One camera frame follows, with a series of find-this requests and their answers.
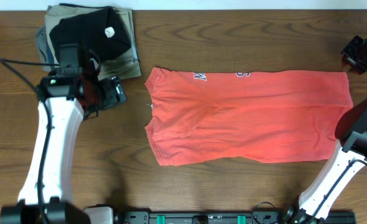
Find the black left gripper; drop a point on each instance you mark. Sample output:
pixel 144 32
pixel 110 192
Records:
pixel 111 98

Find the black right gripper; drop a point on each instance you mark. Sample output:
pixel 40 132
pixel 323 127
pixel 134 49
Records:
pixel 350 58

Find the red printed t-shirt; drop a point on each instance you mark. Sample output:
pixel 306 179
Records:
pixel 270 117

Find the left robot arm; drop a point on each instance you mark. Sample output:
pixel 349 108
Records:
pixel 46 196

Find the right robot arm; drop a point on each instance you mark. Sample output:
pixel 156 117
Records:
pixel 349 157

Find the grey folded garment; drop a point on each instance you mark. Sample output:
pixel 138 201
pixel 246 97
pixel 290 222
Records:
pixel 40 41

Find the black folded shirt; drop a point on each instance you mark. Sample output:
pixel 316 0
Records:
pixel 101 31

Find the khaki folded garment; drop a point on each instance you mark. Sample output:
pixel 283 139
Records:
pixel 126 65

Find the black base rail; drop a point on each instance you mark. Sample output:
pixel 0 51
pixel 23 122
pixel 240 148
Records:
pixel 199 218

